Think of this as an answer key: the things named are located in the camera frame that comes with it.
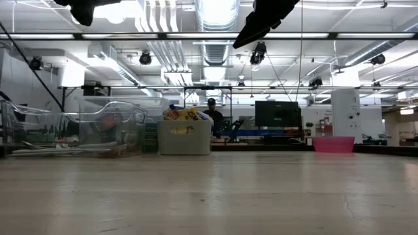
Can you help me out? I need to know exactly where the yellow snack bag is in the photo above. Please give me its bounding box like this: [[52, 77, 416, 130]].
[[163, 107, 202, 135]]

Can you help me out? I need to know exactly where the black monitor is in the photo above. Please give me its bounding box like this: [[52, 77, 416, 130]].
[[254, 100, 303, 129]]

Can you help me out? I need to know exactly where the person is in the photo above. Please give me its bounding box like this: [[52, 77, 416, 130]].
[[202, 97, 225, 139]]

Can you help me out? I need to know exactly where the translucent plastic storage tub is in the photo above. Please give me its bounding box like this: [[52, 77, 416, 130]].
[[74, 95, 170, 154]]

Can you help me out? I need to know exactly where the white pillar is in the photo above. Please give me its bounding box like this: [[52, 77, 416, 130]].
[[331, 89, 362, 138]]

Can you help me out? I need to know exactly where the background table with items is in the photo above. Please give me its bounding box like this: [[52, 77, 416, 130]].
[[210, 129, 314, 152]]

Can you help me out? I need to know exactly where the white plastic basket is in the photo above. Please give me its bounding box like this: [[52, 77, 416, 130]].
[[156, 119, 213, 156]]

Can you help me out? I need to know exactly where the black ceiling-hung camera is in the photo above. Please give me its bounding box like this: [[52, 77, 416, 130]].
[[308, 76, 324, 91], [29, 55, 44, 71], [138, 51, 153, 66], [370, 53, 387, 65], [249, 41, 267, 66]]

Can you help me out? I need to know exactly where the thin hanging cable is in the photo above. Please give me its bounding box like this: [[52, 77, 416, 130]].
[[295, 0, 304, 102]]

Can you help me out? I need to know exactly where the black background station frame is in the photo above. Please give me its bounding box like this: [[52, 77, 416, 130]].
[[58, 84, 418, 115]]

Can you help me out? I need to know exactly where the clear plastic bin with handles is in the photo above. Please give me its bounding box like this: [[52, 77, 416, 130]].
[[0, 99, 149, 159]]

